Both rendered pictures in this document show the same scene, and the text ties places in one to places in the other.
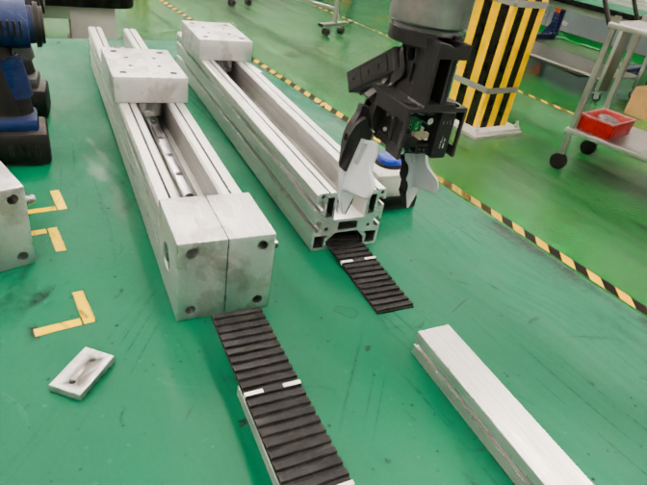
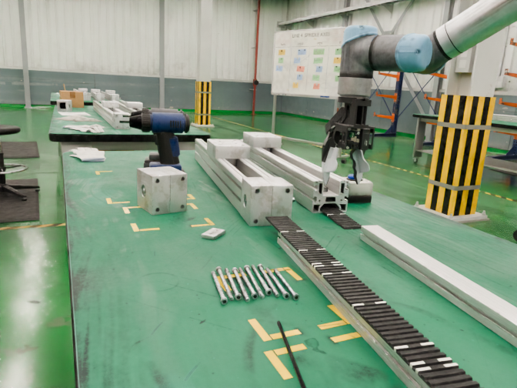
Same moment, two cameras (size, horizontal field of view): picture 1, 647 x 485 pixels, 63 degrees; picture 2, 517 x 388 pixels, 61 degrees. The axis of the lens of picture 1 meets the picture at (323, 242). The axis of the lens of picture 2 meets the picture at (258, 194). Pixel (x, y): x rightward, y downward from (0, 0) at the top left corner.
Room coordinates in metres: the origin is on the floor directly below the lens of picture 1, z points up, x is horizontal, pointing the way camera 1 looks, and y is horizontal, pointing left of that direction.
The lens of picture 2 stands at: (-0.51, -0.11, 1.09)
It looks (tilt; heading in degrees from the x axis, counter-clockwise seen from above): 14 degrees down; 14
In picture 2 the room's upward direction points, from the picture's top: 3 degrees clockwise
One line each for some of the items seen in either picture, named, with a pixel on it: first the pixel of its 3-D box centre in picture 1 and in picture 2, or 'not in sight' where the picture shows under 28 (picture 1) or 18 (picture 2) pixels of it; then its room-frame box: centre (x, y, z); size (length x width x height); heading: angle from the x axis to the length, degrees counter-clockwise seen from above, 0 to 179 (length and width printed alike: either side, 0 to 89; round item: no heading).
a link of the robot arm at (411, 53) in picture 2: not in sight; (404, 53); (0.52, -0.16, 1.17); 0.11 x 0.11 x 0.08; 62
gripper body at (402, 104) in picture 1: (415, 91); (351, 124); (0.54, -0.06, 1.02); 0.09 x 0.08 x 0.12; 30
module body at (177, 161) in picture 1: (143, 111); (226, 167); (0.86, 0.34, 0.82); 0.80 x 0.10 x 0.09; 30
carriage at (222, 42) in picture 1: (215, 46); (261, 142); (1.17, 0.30, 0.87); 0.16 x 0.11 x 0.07; 30
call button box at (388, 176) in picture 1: (380, 180); (351, 188); (0.77, -0.07, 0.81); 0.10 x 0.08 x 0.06; 120
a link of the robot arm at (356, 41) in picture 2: not in sight; (359, 52); (0.55, -0.06, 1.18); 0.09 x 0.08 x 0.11; 62
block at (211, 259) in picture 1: (225, 252); (271, 200); (0.48, 0.10, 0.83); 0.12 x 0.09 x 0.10; 120
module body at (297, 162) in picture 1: (250, 110); (281, 167); (0.95, 0.18, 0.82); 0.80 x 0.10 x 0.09; 30
